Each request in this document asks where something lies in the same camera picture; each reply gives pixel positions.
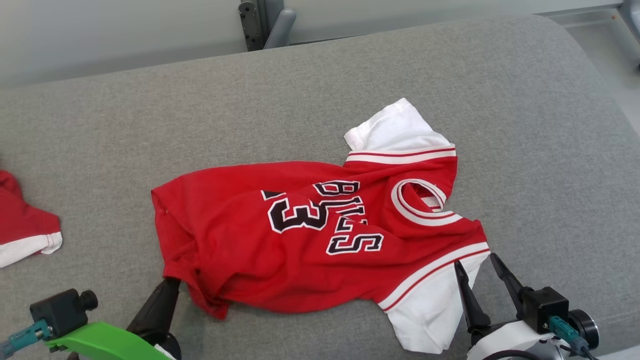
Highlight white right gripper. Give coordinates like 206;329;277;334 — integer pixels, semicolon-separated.
454;252;566;360

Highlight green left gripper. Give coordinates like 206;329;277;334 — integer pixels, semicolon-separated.
45;277;182;360

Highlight red basketball jersey white sleeves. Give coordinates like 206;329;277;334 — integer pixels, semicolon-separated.
151;97;491;355

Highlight grey fabric sofa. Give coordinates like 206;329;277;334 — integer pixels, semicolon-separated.
0;14;640;360

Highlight grey metal stand leg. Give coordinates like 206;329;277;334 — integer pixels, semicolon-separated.
620;0;640;71

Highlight teal plug right camera cable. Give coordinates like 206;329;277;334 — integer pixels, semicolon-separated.
547;316;601;360

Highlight teal plug camera cable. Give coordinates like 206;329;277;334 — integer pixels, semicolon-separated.
0;320;53;359
547;316;601;360

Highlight teal plug left camera cable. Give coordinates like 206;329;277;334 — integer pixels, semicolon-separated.
0;320;53;359

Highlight dark grey hinge bracket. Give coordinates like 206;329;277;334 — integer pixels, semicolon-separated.
238;1;265;52

